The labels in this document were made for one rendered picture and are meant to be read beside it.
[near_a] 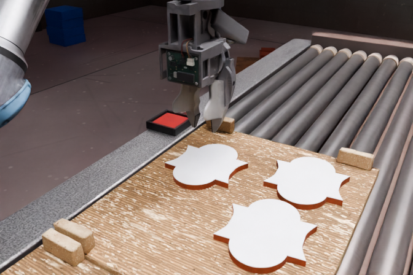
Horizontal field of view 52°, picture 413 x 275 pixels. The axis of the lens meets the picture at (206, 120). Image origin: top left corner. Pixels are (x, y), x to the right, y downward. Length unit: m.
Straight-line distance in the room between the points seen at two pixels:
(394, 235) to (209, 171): 0.29
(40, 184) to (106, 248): 1.96
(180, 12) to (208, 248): 0.31
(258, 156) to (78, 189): 0.32
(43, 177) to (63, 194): 1.85
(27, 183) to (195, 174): 1.94
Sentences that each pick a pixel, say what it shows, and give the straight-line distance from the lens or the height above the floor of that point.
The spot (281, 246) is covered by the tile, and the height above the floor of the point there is 0.95.
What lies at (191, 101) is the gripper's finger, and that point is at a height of 1.06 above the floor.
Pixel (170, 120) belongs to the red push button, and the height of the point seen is 0.93.
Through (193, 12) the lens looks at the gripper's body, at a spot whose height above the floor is 1.21.
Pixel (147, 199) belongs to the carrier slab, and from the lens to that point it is 0.66.
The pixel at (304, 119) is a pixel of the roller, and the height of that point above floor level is 0.92.
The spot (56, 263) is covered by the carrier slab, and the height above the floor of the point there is 0.94.
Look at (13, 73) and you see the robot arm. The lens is 0.83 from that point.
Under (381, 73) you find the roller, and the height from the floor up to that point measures 0.92.
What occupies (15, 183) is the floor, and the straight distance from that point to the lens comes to 2.59.
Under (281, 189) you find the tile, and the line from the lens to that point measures 0.67.
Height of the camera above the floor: 1.32
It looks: 25 degrees down
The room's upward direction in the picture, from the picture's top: straight up
